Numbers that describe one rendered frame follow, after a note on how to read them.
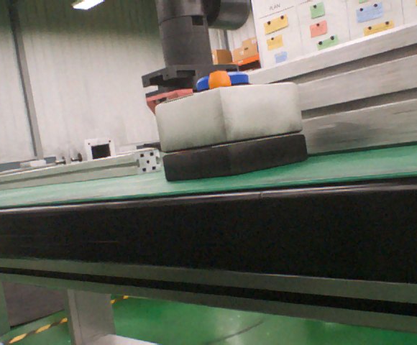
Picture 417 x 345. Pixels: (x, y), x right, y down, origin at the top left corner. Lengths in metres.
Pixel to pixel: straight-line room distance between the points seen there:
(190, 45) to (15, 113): 12.22
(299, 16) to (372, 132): 3.62
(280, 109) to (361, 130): 0.07
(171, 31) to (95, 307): 1.42
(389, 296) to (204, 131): 0.16
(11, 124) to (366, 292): 12.45
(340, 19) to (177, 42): 3.26
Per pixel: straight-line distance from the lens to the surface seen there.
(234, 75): 0.40
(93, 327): 1.94
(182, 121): 0.39
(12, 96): 12.86
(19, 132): 12.77
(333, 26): 3.88
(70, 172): 0.93
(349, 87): 0.44
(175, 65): 0.60
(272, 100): 0.39
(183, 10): 0.64
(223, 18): 0.69
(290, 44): 4.06
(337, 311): 0.37
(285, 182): 0.25
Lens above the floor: 0.80
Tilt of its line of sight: 3 degrees down
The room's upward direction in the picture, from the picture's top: 9 degrees counter-clockwise
